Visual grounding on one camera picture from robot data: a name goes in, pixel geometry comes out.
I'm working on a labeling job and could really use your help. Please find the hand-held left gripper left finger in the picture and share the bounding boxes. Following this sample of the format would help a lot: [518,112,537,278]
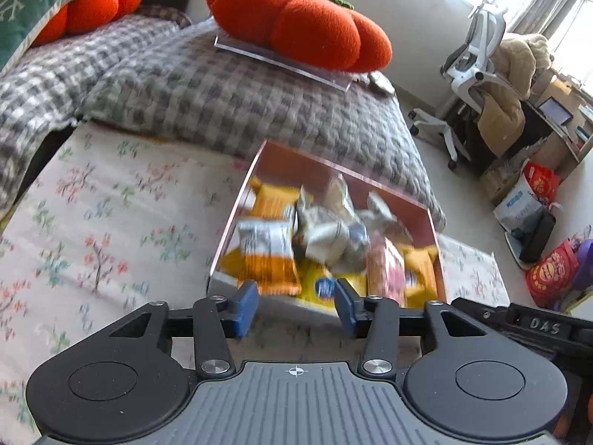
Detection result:
[108,280,260,380]

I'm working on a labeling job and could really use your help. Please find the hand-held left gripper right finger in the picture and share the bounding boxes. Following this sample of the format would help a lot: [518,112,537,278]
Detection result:
[334,278,486,377]

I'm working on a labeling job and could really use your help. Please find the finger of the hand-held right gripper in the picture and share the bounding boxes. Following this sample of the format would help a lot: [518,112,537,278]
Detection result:
[451,297,511,326]

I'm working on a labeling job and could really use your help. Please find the yellow packet with blue label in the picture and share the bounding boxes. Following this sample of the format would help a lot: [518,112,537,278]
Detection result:
[299,262,369,309]

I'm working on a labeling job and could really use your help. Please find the red snack packet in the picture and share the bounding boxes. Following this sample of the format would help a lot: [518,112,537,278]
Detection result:
[366,237,407,304]

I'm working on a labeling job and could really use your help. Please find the orange snack packet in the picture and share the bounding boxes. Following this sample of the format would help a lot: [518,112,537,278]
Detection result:
[221,219,301,296]

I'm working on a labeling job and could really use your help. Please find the plain yellow snack packet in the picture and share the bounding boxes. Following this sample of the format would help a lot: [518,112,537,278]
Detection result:
[402,247,440,309]

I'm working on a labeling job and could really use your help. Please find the large silver packet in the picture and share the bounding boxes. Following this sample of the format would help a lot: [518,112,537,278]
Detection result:
[292,185,371,273]

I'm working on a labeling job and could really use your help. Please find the small silver snack packet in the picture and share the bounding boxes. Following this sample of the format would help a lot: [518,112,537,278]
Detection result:
[366,192,413,244]

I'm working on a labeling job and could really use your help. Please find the small yellow snack packet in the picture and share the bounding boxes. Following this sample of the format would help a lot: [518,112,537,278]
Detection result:
[245,176,302,221]

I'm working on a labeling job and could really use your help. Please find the white snack packet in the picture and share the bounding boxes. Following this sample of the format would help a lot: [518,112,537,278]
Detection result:
[324,174,360,223]

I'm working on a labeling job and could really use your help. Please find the pink shallow box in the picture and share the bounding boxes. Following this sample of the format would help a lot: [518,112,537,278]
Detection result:
[208,138,448,318]

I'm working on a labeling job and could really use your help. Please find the red printed shopping bag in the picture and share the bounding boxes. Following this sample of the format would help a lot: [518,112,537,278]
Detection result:
[526,238,581,307]

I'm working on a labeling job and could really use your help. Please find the purple bag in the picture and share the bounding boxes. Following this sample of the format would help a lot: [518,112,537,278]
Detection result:
[573,238,593,290]

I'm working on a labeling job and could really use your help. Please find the black bag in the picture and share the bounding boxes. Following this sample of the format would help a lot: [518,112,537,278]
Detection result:
[518,211,557,263]

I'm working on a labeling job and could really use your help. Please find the red gift bag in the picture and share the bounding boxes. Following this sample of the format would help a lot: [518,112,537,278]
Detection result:
[521,161,560,205]

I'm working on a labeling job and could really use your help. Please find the floral bed sheet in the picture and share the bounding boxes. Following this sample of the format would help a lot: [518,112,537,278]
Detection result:
[0,121,509,445]

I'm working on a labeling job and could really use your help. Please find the wooden desk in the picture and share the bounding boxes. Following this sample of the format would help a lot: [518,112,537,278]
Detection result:
[479,67,593,200]

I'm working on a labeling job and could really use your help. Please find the laptop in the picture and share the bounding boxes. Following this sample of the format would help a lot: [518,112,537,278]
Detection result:
[537,97,575,127]

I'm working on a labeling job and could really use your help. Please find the beige coat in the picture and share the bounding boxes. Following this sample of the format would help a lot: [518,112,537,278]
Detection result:
[477,33,553,158]

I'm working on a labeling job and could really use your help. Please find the white office chair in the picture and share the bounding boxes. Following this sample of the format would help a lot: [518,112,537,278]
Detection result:
[408,0,509,170]

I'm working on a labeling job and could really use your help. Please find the clear acrylic board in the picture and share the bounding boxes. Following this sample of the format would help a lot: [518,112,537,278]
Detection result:
[213,32,354,94]

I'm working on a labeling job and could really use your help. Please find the large orange pumpkin cushion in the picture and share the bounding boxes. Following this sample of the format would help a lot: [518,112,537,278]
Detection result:
[206,0,392,75]

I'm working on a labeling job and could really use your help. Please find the grey curtain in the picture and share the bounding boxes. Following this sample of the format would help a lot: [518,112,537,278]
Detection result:
[507,0,587,40]

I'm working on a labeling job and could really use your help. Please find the small orange pumpkin cushion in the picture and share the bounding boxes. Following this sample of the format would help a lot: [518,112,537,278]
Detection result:
[29,0,143,48]

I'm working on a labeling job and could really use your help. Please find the green patterned pillow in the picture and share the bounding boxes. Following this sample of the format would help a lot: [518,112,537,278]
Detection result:
[0,0,133,71]

